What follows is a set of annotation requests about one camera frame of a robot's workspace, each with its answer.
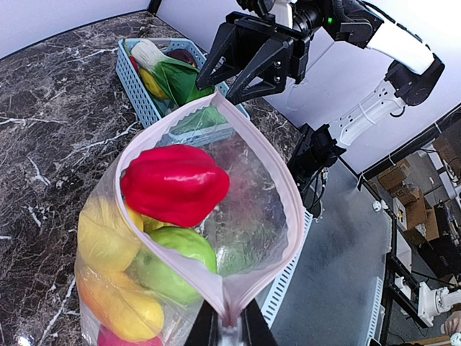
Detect green leafy vegetable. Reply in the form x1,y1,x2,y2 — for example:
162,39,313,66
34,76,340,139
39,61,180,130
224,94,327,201
130,39,215,107

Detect green apple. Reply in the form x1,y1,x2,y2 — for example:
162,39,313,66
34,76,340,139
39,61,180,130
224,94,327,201
127,226,218,306

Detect light blue plastic basket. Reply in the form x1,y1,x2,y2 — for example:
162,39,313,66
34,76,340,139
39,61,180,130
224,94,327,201
116,38,236,146

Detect cardboard boxes in background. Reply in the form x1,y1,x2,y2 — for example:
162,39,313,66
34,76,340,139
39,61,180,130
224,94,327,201
377,135,460,247

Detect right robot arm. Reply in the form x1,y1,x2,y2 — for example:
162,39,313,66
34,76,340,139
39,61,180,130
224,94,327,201
197,1,444,189

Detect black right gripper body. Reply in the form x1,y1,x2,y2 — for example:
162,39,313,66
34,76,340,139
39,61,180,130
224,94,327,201
225,11,310,82

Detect red apple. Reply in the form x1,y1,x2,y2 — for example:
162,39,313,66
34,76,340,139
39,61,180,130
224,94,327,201
97,326,165,346

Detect dark purple vegetable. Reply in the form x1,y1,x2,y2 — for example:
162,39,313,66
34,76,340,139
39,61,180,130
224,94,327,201
166,49,197,68

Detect red chili pepper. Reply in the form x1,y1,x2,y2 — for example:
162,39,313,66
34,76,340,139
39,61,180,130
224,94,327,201
129,56,139,74

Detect left black frame post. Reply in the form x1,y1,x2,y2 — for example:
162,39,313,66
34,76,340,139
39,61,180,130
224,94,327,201
147,0,162,15

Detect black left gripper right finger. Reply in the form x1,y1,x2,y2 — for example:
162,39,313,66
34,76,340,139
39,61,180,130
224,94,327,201
241,299,277,346

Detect orange yellow mango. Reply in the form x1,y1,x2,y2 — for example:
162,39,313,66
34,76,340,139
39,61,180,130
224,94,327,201
76,267,164,342

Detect clear zip top bag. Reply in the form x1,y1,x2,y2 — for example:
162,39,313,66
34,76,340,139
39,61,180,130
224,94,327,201
79,93,304,345

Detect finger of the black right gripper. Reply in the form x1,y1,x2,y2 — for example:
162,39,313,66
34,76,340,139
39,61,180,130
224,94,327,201
196,22,238,90
226,37,294,105

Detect yellow lemon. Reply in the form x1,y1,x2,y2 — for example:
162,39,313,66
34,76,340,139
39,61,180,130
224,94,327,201
78,196,140,272

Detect white slotted cable duct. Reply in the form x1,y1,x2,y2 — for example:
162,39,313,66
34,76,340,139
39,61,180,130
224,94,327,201
256,209,313,329

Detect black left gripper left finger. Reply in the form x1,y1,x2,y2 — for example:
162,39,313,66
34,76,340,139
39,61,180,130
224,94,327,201
184,301,218,346

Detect yellow vegetable in basket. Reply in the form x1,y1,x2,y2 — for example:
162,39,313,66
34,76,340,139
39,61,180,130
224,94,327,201
139,68,169,100

